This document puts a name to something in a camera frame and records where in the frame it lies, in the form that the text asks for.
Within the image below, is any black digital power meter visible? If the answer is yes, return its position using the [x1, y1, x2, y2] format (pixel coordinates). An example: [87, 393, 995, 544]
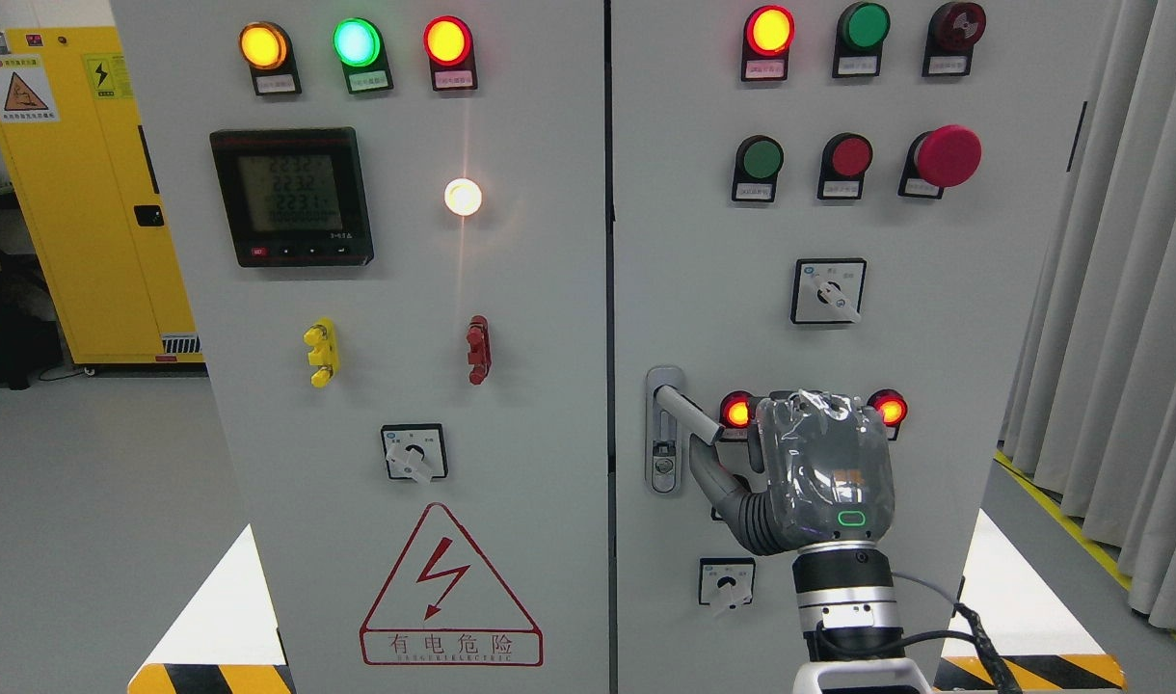
[209, 127, 375, 268]

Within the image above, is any red terminal connector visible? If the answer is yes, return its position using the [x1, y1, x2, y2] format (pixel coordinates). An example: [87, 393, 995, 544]
[466, 313, 492, 386]

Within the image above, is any lower white rotary selector switch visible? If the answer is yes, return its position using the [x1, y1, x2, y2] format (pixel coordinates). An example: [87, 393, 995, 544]
[699, 558, 756, 618]

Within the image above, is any red lit indicator middle right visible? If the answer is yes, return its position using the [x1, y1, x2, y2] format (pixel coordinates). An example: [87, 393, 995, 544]
[869, 389, 909, 440]

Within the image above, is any left door rotary selector switch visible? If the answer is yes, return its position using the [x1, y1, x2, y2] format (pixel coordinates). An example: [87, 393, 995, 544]
[380, 423, 448, 485]

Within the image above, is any red emergency stop button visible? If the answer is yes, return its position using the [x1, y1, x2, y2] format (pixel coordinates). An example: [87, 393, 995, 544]
[897, 124, 983, 200]

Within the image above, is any red lit indicator right top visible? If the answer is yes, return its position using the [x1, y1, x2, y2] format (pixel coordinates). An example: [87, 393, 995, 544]
[739, 4, 796, 84]

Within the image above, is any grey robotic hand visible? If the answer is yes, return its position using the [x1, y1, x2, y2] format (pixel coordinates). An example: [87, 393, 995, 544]
[689, 389, 895, 556]

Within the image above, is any white lit indicator light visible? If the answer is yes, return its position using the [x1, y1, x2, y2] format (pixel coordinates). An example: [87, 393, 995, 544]
[443, 176, 483, 216]

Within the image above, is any green push button upper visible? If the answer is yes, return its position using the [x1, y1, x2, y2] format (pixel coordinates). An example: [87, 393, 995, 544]
[731, 135, 786, 203]

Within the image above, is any dark red buzzer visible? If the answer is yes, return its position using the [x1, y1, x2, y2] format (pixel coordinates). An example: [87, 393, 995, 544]
[922, 1, 985, 76]

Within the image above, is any right door upper selector switch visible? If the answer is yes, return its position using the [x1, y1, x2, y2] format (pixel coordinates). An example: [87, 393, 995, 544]
[790, 256, 869, 325]

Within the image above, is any amber indicator light top left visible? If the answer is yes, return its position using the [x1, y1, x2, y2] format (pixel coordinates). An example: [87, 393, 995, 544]
[238, 21, 302, 96]

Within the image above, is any yellow safety storage cabinet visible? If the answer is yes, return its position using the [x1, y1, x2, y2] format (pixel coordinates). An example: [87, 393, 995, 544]
[0, 26, 203, 367]

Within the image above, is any green lit indicator light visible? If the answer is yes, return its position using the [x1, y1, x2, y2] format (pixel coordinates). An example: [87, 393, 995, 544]
[333, 16, 393, 93]

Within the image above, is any red lit indicator middle left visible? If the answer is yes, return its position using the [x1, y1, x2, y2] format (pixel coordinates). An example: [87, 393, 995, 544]
[719, 391, 755, 442]

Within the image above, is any red high voltage warning sticker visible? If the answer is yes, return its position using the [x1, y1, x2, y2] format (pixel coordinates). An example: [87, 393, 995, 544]
[360, 502, 544, 667]

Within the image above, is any yellow terminal connector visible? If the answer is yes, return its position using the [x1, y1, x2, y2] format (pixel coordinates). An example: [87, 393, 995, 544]
[303, 316, 340, 389]

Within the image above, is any green indicator right top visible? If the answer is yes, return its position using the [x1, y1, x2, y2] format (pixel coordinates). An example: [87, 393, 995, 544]
[831, 4, 893, 79]

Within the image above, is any grey electrical control cabinet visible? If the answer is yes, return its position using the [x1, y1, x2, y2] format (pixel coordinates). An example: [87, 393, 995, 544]
[112, 1, 1118, 693]

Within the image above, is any silver cabinet door handle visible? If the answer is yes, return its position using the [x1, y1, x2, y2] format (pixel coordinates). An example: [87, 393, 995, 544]
[644, 365, 724, 494]

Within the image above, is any red lit indicator left door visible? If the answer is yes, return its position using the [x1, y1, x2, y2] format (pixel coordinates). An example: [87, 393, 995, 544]
[422, 14, 477, 92]

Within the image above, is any grey curtain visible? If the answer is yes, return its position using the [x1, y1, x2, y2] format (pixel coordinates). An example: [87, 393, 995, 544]
[1003, 1, 1176, 630]

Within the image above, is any red push button upper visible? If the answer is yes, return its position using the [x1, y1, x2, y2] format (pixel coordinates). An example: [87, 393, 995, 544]
[816, 132, 873, 201]

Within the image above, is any red lit indicator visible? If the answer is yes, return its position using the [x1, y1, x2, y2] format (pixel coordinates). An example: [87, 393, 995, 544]
[719, 391, 755, 442]
[739, 4, 796, 84]
[869, 389, 909, 440]

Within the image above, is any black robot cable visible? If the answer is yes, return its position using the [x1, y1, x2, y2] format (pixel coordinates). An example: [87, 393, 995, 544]
[815, 569, 1025, 694]

